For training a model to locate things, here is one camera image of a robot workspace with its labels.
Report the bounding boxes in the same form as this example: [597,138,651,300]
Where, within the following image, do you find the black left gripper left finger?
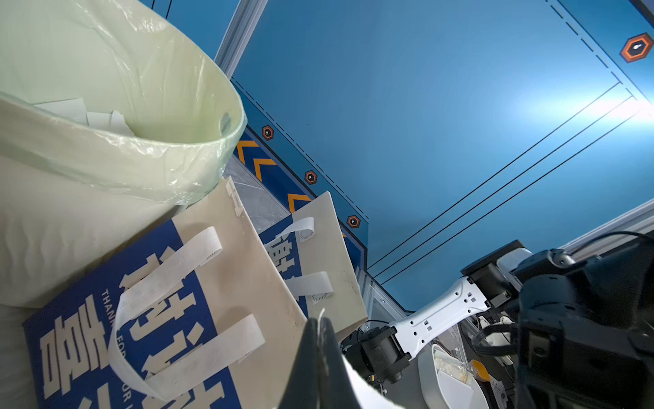
[279,319,320,409]

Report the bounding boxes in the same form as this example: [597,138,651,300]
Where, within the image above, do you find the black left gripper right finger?
[320,317,360,409]

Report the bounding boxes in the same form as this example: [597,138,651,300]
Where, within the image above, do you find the white receipt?
[318,308,402,408]

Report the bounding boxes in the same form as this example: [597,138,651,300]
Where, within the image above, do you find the blue white bag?
[23,180,306,408]
[259,193,368,337]

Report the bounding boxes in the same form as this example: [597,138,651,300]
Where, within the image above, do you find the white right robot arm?
[342,232,653,408]

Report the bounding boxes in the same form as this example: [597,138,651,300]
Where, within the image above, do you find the pale green trash bin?
[1,1,247,308]

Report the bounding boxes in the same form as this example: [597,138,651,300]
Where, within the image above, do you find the white paper scraps in bin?
[35,98,135,136]

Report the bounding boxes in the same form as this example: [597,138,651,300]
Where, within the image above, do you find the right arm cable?
[566,229,654,257]

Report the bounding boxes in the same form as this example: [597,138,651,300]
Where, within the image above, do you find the aluminium corner post right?
[214,0,268,79]

